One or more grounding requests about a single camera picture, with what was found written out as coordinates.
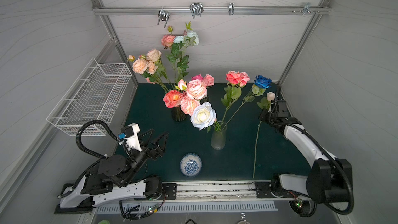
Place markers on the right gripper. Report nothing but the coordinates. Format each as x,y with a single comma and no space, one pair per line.
273,118

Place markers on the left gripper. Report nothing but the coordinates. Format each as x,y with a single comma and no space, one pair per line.
149,150

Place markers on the small pink rose spray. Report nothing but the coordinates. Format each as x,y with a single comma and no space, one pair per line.
264,104

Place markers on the blue rose stem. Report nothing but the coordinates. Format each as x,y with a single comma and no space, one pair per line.
258,89

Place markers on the dark red glass vase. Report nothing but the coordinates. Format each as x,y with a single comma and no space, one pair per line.
177,114

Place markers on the red pink rose stem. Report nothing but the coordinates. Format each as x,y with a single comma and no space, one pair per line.
232,92

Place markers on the clear ribbed glass vase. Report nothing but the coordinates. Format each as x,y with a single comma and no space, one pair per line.
219,136

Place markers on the peach pink peony spray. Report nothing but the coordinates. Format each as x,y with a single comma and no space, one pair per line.
151,68

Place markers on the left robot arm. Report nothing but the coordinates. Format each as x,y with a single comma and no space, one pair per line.
112,178

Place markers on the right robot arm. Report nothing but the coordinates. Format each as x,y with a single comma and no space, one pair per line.
329,181

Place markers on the blue white porcelain bowl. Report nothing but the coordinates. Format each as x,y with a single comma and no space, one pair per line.
190,165

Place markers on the metal hook clamp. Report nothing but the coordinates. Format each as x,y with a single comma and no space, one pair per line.
307,10
196,9
163,16
231,9

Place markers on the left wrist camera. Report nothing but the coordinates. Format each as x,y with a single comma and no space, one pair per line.
129,137

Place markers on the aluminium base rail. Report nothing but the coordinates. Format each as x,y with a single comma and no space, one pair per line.
190,191

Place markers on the white wire basket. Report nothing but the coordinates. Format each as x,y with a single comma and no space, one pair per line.
95,94

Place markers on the aluminium crossbar rail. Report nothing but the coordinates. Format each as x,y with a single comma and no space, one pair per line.
208,10

